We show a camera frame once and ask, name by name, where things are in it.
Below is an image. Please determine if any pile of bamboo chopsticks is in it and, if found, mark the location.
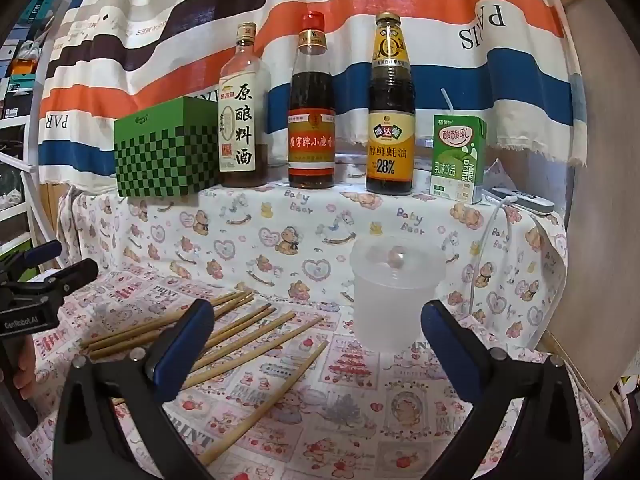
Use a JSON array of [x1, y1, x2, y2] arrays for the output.
[[79, 287, 332, 466]]

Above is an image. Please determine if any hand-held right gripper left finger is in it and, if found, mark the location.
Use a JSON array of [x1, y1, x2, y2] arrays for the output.
[[52, 299, 216, 480]]

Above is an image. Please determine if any striped backdrop cloth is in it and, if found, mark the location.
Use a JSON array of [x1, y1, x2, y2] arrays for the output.
[[37, 0, 589, 187]]

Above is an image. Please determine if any white flat device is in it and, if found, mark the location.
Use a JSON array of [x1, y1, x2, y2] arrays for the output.
[[492, 187, 556, 216]]

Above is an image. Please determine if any brown upright board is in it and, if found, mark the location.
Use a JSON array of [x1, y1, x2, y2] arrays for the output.
[[544, 0, 640, 361]]

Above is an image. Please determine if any red-capped sesame oil bottle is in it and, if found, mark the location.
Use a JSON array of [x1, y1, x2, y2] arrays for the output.
[[287, 14, 337, 190]]

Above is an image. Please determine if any yellow-label oyster sauce bottle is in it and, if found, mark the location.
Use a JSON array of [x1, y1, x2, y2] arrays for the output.
[[366, 12, 417, 196]]

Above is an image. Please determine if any white cable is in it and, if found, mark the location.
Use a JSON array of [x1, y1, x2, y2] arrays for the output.
[[467, 195, 522, 323]]

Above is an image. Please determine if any person's left hand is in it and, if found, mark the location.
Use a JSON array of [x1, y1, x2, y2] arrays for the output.
[[11, 340, 39, 403]]

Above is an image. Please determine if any green milk carton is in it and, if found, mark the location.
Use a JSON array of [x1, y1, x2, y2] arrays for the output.
[[430, 113, 487, 205]]

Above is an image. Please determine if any translucent plastic cup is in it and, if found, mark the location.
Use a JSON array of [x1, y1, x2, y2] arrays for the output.
[[349, 236, 447, 354]]

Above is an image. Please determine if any pink patchwork print cloth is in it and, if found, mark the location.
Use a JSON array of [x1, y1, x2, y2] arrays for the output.
[[12, 270, 623, 480]]

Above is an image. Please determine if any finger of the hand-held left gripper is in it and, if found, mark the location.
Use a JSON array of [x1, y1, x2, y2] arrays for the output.
[[9, 240, 63, 273], [47, 258, 100, 302]]

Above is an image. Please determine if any white metal rack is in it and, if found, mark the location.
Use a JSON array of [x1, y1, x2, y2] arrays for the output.
[[0, 115, 71, 263]]

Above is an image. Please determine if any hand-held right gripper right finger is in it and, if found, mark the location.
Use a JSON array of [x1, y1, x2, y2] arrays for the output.
[[420, 300, 586, 480]]

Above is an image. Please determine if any clear cooking wine bottle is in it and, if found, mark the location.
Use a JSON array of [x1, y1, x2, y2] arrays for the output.
[[219, 22, 271, 189]]

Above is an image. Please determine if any green checkered box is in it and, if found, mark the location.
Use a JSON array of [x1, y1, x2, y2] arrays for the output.
[[114, 96, 224, 200]]

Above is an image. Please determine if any stack of storage boxes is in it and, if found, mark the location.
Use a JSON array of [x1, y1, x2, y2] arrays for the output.
[[0, 0, 58, 117]]

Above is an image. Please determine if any bear and heart print cloth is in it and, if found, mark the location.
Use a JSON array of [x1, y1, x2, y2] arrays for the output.
[[56, 180, 569, 343]]

